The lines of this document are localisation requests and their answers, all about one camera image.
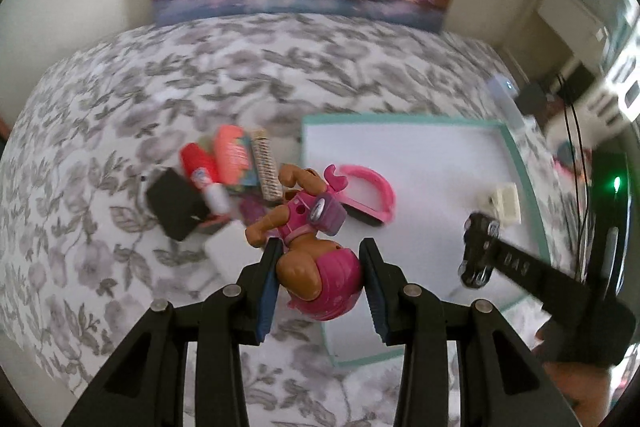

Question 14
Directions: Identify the black cube charger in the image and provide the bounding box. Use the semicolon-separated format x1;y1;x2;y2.
145;168;209;242

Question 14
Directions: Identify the pink puppy toy figure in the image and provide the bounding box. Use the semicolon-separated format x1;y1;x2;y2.
245;164;362;322

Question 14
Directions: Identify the red glue bottle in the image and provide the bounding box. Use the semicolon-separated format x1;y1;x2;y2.
180;143;231;216

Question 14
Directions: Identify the orange blue utility knife pack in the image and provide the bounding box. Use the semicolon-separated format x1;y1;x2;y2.
213;124;258;192

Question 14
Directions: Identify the pink wristband watch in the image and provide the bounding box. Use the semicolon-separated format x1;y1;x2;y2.
336;165;396;227

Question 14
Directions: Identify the person's right hand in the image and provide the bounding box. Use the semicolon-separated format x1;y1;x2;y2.
533;321;612;426

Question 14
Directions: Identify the grey floral blanket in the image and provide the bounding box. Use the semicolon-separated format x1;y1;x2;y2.
1;14;579;411

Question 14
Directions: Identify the colourful clutter pile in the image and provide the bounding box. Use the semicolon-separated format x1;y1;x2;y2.
552;141;592;188

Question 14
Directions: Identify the teal white shallow box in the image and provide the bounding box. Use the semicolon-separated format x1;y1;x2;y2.
299;114;554;369

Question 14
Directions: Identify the white lattice furniture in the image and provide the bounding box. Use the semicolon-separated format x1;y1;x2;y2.
524;0;640;122

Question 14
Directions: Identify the black plugged power adapter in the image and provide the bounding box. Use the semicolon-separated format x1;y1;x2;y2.
514;82;549;121

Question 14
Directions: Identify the white power strip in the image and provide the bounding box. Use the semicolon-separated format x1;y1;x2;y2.
486;75;525;130

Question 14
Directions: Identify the silver patterned lighter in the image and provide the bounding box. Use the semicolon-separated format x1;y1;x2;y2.
250;129;283;205

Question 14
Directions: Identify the black power cable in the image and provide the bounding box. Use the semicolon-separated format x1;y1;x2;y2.
554;74;599;283

